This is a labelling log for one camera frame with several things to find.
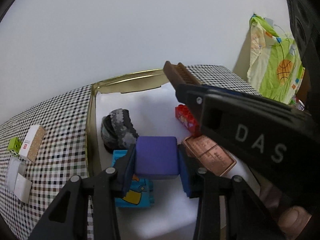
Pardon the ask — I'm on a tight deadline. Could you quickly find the white plug charger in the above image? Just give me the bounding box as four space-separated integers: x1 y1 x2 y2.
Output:
14 174 32 204

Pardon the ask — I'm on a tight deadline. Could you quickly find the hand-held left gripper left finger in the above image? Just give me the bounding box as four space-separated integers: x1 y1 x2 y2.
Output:
31 144 137 240

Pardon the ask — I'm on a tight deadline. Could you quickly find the black panelled object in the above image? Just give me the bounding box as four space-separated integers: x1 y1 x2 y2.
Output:
285 0 320 117

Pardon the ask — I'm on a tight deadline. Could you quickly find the checkered tablecloth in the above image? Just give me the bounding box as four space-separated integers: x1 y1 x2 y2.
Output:
0 64 262 240

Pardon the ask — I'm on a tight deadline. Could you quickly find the person's right hand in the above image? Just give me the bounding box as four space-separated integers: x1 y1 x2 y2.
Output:
259 180 314 239

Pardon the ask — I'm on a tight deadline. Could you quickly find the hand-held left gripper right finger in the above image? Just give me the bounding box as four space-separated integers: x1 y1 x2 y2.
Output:
177 145 287 240

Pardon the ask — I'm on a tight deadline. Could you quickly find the brown comb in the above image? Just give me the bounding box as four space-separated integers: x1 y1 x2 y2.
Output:
164 61 203 90

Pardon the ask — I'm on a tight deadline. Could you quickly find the clear plastic box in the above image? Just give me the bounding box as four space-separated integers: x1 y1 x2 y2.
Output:
5 156 27 188

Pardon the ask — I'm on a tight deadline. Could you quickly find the red toy brick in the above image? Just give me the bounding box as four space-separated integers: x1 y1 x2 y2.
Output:
175 104 200 134

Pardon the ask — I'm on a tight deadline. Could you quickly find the gold tin box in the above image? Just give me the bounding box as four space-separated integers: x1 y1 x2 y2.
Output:
84 68 262 240

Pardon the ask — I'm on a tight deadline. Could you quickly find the white adapter with cable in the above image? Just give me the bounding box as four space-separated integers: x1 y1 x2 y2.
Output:
264 17 295 40

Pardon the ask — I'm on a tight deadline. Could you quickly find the grey patterned tape roll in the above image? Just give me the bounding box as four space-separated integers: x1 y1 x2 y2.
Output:
101 108 139 153

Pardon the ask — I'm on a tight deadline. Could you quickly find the white paper lining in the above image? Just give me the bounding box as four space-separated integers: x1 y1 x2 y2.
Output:
96 82 262 240

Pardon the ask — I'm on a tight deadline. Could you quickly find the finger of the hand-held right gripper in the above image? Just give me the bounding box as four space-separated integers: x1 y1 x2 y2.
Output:
176 84 262 130

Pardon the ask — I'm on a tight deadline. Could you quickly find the green printed cloth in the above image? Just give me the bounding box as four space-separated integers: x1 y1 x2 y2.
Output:
247 12 306 105

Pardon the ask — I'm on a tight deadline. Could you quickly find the copper embossed bar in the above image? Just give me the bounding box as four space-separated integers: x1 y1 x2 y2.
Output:
182 134 237 177

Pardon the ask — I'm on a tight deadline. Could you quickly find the green soccer toy block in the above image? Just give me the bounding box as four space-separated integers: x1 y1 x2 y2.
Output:
7 137 22 154

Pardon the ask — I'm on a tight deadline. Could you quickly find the purple foam block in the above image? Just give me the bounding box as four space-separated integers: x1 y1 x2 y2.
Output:
135 136 181 180

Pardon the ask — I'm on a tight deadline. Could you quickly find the white box with red label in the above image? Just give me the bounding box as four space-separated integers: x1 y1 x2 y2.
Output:
19 125 46 163

